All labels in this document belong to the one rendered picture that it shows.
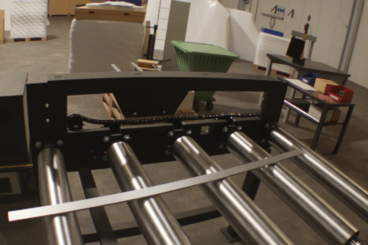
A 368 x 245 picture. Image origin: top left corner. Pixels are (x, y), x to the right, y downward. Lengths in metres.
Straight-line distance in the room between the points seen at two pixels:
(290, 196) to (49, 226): 0.87
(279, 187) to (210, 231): 1.06
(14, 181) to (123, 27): 3.00
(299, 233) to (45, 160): 1.96
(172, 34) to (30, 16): 5.32
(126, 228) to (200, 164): 0.65
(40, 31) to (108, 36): 4.92
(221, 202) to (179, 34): 4.12
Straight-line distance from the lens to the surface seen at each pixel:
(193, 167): 1.15
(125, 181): 1.01
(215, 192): 1.04
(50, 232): 0.82
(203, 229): 2.16
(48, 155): 1.11
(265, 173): 1.25
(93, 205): 0.86
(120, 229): 1.60
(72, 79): 1.11
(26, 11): 9.10
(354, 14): 12.18
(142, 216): 0.88
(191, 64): 3.75
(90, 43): 4.59
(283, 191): 1.19
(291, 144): 1.54
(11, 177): 2.19
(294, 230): 2.43
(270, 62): 4.74
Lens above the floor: 1.49
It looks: 25 degrees down
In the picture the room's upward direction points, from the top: 9 degrees clockwise
